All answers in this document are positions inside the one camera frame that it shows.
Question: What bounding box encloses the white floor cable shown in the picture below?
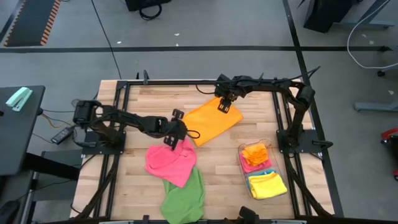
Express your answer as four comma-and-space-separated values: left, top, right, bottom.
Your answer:
346, 0, 398, 70

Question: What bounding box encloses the thin black cable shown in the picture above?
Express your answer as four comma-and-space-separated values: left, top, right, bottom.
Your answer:
42, 108, 75, 114

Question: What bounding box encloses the black bulky object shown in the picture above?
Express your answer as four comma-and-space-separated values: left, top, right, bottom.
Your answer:
238, 206, 261, 224

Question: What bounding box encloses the green microfiber towel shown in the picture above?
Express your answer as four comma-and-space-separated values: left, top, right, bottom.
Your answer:
160, 167, 206, 224

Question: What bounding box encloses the blue microfiber towel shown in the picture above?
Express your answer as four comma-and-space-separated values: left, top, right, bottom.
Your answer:
245, 169, 278, 189

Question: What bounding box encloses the yellow microfiber towel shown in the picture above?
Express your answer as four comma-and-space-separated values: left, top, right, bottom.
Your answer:
248, 170, 289, 200

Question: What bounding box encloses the pink microfiber towel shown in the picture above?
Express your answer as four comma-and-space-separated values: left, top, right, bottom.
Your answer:
144, 138, 198, 189
240, 154, 273, 175

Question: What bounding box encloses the black coiled cable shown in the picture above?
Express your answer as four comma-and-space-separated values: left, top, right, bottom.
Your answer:
138, 3, 163, 21

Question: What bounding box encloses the grey desk frame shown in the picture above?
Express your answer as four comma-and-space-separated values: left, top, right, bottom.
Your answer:
338, 0, 396, 30

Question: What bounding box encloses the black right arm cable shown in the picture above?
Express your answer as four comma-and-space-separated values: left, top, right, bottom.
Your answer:
292, 65, 322, 82

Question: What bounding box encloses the black orange-striped floor mat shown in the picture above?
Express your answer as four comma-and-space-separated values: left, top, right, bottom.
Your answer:
4, 0, 62, 48

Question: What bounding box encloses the black desk foot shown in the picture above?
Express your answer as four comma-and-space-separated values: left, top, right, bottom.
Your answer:
23, 151, 83, 182

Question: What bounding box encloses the red cart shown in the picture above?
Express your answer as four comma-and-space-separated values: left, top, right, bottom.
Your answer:
381, 126, 398, 182

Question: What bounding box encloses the grey desk foot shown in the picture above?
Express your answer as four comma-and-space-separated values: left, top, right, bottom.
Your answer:
354, 101, 398, 113

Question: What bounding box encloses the orange microfiber towel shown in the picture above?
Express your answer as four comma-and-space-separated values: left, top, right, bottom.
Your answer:
182, 96, 244, 147
241, 142, 270, 167

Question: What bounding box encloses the clear plastic bin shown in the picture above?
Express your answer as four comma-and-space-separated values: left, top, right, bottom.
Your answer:
237, 139, 289, 201

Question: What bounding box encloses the black equipment base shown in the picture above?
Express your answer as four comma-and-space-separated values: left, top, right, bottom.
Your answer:
125, 0, 172, 12

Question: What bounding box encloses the black cabinet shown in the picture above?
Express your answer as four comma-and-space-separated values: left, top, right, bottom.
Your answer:
303, 0, 354, 34

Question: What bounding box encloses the long black floor cable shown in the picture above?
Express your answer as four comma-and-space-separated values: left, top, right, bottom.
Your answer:
90, 0, 123, 80

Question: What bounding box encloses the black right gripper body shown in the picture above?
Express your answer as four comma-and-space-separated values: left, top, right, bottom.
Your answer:
214, 73, 254, 100

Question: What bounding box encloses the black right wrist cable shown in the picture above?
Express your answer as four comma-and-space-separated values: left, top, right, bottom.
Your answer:
195, 84, 217, 95

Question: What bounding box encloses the black side desk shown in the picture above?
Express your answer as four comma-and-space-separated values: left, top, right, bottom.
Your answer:
0, 85, 46, 177

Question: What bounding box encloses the yellow cable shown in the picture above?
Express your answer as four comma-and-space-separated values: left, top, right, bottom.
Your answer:
42, 112, 75, 129

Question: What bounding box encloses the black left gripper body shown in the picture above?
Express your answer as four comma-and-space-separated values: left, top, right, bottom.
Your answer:
155, 116, 189, 141

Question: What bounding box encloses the mint green stapler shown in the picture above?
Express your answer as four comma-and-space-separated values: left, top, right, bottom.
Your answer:
5, 86, 34, 112

